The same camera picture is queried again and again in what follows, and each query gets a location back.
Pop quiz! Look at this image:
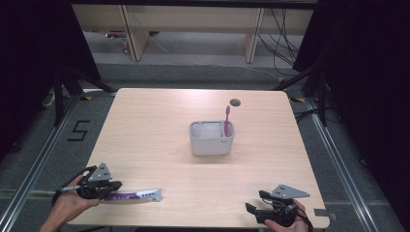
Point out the person's right hand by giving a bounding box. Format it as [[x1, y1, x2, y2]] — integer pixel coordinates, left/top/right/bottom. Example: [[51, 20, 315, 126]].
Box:
[[263, 198, 313, 232]]

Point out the grey toothbrush holder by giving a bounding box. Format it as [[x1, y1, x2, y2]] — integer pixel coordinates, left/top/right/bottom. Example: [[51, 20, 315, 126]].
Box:
[[189, 120, 236, 157]]

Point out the grey tape piece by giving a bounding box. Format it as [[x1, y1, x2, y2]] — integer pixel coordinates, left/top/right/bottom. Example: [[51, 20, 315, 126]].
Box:
[[312, 208, 338, 222]]

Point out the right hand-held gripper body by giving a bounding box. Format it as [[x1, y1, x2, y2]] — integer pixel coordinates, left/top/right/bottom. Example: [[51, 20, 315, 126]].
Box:
[[255, 184, 311, 228]]

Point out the silver cable plug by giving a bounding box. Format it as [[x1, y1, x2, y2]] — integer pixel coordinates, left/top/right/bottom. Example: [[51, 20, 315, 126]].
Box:
[[60, 184, 82, 193]]

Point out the black metal stand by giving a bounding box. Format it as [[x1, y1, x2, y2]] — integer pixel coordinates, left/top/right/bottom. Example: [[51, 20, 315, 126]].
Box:
[[52, 63, 118, 128], [271, 62, 329, 128]]

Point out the pink toothbrush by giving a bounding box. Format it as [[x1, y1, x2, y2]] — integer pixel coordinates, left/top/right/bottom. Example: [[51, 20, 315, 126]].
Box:
[[222, 104, 232, 138]]

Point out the white and purple toothpaste tube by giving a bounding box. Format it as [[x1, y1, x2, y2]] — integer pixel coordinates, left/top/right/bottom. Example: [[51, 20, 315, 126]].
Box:
[[102, 188, 163, 205]]

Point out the pink item under desk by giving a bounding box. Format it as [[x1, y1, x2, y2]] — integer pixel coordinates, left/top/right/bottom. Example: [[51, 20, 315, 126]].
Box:
[[104, 30, 131, 55]]

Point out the bundle of black hanging cables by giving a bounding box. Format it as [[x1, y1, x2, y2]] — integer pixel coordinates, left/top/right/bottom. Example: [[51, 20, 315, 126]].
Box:
[[256, 8, 302, 77]]

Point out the white bundle by stand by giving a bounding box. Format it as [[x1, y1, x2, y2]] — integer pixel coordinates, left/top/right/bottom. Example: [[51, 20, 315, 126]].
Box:
[[41, 91, 66, 109]]

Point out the person's left hand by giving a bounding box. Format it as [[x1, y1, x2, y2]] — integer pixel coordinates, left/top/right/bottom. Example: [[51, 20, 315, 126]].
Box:
[[52, 175, 102, 224]]

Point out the aluminium floor rail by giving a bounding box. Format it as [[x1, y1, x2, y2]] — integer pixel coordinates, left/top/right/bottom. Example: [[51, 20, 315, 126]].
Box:
[[0, 94, 82, 232], [305, 96, 383, 232]]

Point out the light wooden desk frame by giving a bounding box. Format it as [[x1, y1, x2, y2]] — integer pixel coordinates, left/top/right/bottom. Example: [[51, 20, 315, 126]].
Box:
[[71, 3, 315, 65]]

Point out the black floor cable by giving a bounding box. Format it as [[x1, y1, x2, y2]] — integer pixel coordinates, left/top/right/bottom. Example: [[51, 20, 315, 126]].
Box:
[[293, 107, 321, 124]]

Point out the thin white floor cable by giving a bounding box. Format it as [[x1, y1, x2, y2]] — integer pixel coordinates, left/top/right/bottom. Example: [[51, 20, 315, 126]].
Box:
[[147, 33, 282, 79]]

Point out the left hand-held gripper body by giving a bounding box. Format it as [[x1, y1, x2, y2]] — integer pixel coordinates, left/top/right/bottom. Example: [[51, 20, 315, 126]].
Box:
[[75, 161, 114, 201]]

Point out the black curtain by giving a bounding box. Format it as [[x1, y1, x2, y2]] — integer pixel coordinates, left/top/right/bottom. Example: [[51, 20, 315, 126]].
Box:
[[292, 0, 410, 231], [0, 0, 102, 162]]

